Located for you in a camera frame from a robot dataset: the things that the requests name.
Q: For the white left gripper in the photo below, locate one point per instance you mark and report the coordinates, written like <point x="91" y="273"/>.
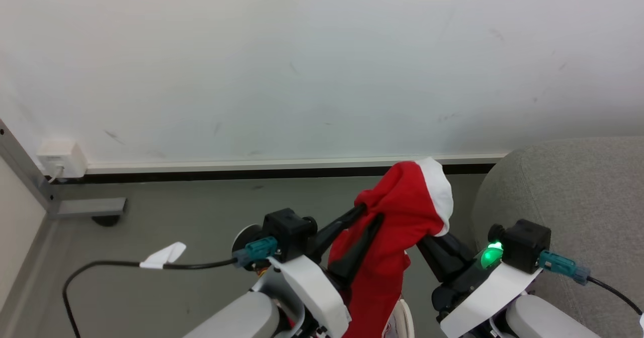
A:
<point x="314" y="290"/>

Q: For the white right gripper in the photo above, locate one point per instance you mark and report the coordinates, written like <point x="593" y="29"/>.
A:
<point x="483" y="292"/>

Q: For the red garment with white trim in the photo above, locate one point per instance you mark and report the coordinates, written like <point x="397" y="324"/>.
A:
<point x="397" y="227"/>

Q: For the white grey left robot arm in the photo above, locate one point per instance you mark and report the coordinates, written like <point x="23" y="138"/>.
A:
<point x="236" y="318"/>

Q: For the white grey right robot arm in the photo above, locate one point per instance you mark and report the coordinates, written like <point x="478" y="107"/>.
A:
<point x="541" y="320"/>

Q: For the white laundry basket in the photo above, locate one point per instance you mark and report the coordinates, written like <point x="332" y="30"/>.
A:
<point x="405" y="320"/>

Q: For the white baseboard strip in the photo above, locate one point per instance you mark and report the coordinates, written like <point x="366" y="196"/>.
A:
<point x="292" y="163"/>

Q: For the grey fabric sofa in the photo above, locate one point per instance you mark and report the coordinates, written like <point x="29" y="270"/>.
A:
<point x="578" y="202"/>

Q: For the white tape tag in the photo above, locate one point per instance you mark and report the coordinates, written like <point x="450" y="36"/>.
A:
<point x="163" y="255"/>

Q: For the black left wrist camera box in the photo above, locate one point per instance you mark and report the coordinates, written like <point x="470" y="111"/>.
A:
<point x="288" y="233"/>

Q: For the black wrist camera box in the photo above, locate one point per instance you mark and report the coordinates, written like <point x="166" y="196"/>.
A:
<point x="523" y="245"/>
<point x="288" y="233"/>

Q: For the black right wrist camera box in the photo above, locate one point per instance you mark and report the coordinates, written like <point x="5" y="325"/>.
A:
<point x="523" y="245"/>

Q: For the black round frame foot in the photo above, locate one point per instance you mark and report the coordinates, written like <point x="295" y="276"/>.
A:
<point x="105" y="221"/>

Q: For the white wall socket box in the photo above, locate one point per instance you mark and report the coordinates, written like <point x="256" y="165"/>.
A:
<point x="61" y="158"/>

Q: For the grey metal frame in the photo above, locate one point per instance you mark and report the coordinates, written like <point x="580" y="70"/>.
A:
<point x="30" y="177"/>

